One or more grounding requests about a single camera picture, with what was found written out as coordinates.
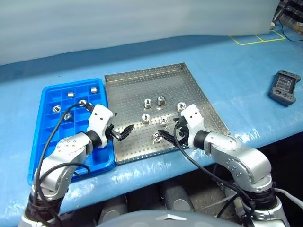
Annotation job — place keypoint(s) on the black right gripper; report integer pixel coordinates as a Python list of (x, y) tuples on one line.
[(183, 132)]

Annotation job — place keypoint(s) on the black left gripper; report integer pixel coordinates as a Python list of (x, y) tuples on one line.
[(111, 134)]

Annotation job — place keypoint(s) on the metal nut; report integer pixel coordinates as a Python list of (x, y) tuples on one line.
[(67, 116), (180, 106), (163, 121), (147, 103), (145, 119)]

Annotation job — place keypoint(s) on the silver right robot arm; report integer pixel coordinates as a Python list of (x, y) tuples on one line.
[(239, 160)]

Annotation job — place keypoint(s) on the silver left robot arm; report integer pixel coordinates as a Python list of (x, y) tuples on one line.
[(66, 151)]

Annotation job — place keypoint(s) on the blue compartment tray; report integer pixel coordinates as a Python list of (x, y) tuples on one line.
[(54, 125)]

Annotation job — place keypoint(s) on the perforated metal tray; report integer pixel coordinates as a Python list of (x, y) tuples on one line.
[(142, 87)]

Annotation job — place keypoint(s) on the metal nut in blue tray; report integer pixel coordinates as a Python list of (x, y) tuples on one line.
[(67, 116)]

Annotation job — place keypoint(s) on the dark grey rounded cylinder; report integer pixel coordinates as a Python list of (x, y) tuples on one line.
[(177, 196), (113, 208)]

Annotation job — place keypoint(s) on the grey robot torso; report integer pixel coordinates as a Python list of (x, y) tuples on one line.
[(165, 220)]

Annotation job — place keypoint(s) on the white backdrop board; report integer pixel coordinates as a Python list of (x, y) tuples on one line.
[(118, 23)]

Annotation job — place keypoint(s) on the dark grey handheld controller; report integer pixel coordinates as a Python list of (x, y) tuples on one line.
[(282, 88)]

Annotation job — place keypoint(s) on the cluttered dark shelf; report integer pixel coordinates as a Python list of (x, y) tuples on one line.
[(292, 14)]

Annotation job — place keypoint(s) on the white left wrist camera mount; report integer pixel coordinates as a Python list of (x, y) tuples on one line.
[(100, 118)]

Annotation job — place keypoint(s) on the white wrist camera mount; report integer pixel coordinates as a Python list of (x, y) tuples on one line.
[(193, 118), (100, 118)]

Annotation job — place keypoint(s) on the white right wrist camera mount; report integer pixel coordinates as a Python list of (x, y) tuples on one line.
[(193, 118)]

